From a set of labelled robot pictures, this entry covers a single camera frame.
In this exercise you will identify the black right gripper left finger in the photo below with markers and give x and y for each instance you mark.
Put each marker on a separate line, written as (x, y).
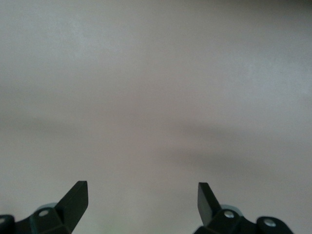
(73, 207)

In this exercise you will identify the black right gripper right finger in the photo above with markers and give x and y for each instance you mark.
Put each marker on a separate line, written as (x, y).
(207, 207)

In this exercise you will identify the brown table cover sheet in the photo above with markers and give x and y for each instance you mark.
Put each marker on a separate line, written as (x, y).
(156, 73)

